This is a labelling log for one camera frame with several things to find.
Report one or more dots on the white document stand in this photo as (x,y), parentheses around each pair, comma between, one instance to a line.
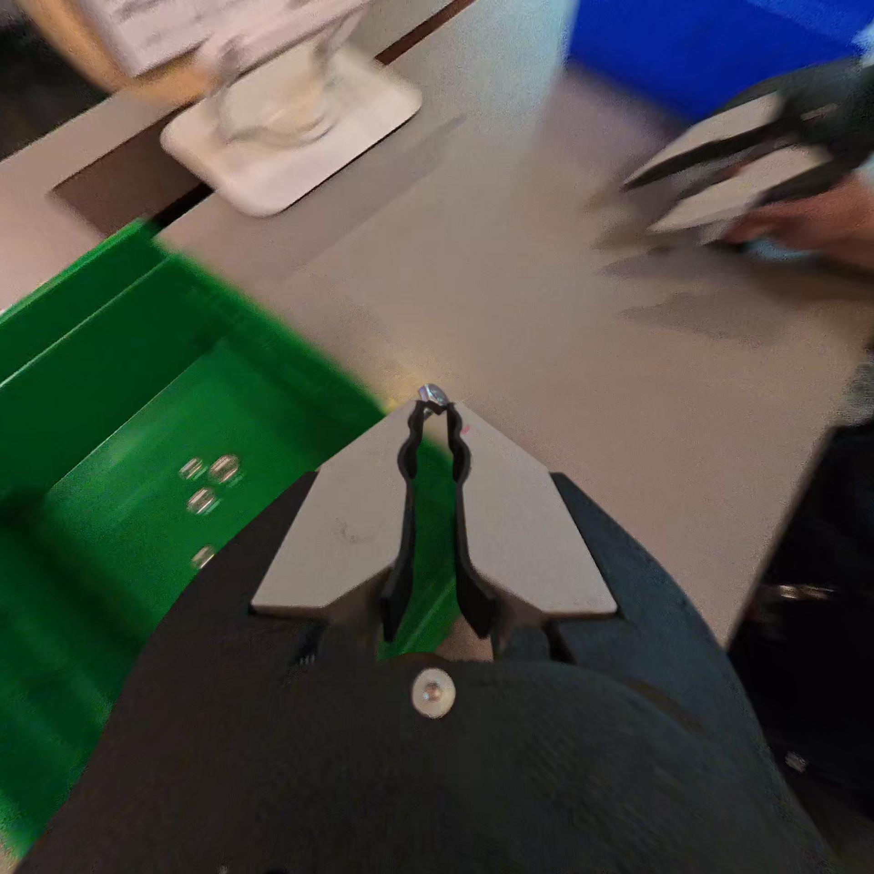
(292,155)

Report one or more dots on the person's right hand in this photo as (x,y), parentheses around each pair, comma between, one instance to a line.
(834,220)

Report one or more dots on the printed instruction sheet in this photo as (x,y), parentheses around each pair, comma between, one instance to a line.
(170,28)

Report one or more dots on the green plastic bin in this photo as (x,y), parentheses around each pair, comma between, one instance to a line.
(135,384)

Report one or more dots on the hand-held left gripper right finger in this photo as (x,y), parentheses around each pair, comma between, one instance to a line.
(532,539)

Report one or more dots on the silver hex bolt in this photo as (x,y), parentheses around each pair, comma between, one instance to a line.
(433,395)

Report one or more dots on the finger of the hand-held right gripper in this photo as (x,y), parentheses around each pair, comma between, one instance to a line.
(743,187)
(725,135)

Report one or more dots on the person's dark clothed body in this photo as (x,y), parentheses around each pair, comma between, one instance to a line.
(819,649)

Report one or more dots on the blue plastic bin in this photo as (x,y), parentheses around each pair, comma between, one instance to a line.
(682,43)

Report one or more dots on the small silver metal fastener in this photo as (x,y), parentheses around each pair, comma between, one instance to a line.
(204,559)
(200,499)
(223,469)
(192,469)

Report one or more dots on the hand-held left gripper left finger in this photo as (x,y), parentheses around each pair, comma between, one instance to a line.
(341,533)

